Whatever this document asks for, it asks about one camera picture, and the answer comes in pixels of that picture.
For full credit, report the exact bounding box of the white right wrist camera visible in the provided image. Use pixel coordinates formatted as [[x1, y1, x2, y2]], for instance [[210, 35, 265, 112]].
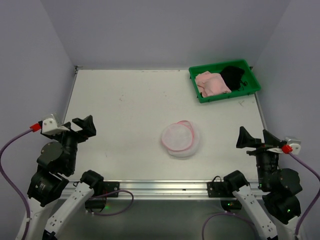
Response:
[[266, 135, 302, 155]]

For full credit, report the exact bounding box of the black bra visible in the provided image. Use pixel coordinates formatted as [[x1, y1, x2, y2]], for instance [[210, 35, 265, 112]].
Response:
[[219, 65, 248, 92]]

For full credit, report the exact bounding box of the green plastic tray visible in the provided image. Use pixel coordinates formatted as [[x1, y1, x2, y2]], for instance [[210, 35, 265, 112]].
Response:
[[189, 59, 261, 103]]

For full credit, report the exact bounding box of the pink bra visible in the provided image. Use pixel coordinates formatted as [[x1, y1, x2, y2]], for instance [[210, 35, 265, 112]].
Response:
[[195, 71, 232, 98]]

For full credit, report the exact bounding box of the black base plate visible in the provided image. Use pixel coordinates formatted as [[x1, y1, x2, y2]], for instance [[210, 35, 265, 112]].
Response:
[[101, 181, 120, 198], [206, 176, 240, 198]]

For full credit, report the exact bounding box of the aluminium mounting rail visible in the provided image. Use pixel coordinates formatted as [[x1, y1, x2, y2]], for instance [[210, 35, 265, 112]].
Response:
[[99, 177, 263, 201]]

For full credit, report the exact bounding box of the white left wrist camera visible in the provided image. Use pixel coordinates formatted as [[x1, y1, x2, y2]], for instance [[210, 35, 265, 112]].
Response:
[[41, 113, 70, 136]]

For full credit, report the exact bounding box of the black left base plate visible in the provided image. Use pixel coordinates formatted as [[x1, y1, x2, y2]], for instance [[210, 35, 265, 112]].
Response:
[[101, 181, 120, 198]]

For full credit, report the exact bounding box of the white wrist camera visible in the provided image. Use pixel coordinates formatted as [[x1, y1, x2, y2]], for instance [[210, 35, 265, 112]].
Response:
[[41, 113, 70, 136], [266, 135, 302, 155]]

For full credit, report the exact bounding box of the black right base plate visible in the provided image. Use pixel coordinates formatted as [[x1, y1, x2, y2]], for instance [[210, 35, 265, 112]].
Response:
[[206, 176, 240, 198]]

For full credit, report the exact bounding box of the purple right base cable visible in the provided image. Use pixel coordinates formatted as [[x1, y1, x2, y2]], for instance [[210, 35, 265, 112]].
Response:
[[201, 212, 258, 240]]

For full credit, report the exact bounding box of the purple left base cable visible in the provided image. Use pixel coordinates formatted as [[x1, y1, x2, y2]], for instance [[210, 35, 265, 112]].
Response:
[[84, 189, 135, 217]]

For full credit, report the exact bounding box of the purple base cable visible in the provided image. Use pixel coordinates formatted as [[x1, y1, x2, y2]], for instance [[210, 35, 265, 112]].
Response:
[[201, 212, 258, 240], [84, 189, 135, 217]]

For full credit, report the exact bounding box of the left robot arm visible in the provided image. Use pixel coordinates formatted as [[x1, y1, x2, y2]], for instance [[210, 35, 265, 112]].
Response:
[[16, 114, 104, 240]]

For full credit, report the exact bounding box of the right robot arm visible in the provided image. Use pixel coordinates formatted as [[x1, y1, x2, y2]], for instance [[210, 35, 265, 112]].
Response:
[[223, 126, 302, 240]]

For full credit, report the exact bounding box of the white mesh laundry bag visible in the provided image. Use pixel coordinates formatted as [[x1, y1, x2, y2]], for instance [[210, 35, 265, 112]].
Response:
[[160, 120, 201, 158]]

